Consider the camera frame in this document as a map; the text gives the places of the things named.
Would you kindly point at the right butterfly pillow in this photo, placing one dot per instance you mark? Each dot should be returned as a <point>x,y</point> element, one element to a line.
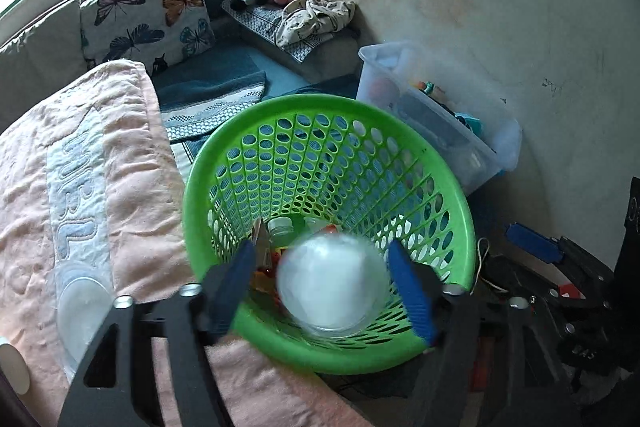
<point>156,33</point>

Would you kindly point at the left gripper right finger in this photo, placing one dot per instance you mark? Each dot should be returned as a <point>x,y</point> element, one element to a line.
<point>499,348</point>

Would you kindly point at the white middle cushion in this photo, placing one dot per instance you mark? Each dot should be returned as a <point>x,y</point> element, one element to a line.
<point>40,61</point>

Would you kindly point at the pink blanket on table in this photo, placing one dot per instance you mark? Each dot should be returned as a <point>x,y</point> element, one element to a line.
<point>87,178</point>

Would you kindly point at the green plastic mesh basket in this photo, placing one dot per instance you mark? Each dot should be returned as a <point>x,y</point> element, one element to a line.
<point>334,159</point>

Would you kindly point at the clear plastic jar yellow label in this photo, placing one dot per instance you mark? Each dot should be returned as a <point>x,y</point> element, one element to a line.
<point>281,232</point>

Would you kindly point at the clear round plastic container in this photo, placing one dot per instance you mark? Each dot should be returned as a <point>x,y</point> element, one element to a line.
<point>333,285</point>

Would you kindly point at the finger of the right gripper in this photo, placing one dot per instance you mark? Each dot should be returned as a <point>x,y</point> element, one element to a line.
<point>535,244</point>

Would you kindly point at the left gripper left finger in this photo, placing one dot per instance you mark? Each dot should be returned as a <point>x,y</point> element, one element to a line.
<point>115,385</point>

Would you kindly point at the red snack wrapper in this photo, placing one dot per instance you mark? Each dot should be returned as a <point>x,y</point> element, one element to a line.
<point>267,259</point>

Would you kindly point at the clear plastic lid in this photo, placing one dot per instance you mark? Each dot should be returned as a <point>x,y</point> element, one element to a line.
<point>83,297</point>

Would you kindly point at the clear plastic storage bin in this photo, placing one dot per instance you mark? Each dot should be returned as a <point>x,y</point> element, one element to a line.
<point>448,99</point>

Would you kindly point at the white paper cup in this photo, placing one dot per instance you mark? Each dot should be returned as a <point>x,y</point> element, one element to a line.
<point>14,367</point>

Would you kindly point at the crumpled patterned cloth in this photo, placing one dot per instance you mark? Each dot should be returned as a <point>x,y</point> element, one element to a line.
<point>302,19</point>

